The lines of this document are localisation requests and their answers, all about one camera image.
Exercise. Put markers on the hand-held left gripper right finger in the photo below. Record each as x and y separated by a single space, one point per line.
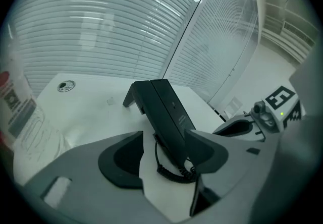
227 167

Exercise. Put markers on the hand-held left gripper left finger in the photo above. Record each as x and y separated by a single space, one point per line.
83 192

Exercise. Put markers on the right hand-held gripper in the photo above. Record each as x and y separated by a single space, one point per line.
280 107

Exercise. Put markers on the black telephone base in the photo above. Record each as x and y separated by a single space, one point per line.
137 94

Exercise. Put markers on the white table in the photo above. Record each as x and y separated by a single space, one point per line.
88 114

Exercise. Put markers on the clear plastic water bottle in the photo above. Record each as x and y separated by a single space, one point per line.
20 107

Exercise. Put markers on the white air vent grille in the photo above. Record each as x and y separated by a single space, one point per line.
300 33

